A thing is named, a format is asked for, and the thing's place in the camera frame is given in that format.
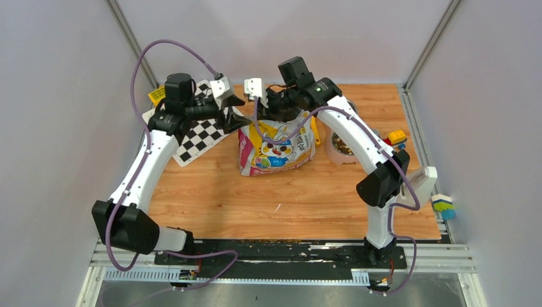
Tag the yellow red blue block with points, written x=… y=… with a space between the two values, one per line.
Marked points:
x=157 y=95

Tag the stacked coloured toy blocks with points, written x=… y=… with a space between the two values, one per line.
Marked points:
x=443 y=204

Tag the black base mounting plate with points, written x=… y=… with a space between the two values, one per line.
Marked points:
x=286 y=259

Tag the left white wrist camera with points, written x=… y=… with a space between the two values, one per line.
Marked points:
x=221 y=91

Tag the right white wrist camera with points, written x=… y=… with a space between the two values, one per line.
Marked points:
x=255 y=90

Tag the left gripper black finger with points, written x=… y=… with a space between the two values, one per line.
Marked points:
x=231 y=121
x=232 y=101

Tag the toy block car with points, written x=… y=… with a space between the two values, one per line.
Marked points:
x=396 y=139

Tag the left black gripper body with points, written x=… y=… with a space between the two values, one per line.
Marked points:
x=206 y=111

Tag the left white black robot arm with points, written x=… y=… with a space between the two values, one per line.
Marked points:
x=123 y=221

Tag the aluminium rail frame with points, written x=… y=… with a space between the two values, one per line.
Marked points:
x=424 y=257

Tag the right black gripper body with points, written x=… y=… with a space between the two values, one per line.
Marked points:
x=279 y=102

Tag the yellow plastic scoop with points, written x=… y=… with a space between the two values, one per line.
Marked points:
x=315 y=131

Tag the pet food bag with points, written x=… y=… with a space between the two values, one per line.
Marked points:
x=271 y=146

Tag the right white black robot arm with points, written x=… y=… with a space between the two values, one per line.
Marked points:
x=385 y=168

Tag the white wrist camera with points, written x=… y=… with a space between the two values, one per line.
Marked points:
x=221 y=91
x=255 y=90

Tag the white wedge holder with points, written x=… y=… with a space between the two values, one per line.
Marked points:
x=422 y=181

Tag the checkerboard calibration board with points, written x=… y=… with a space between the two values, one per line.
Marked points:
x=202 y=136

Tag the pink double pet bowl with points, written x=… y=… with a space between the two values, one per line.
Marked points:
x=336 y=150

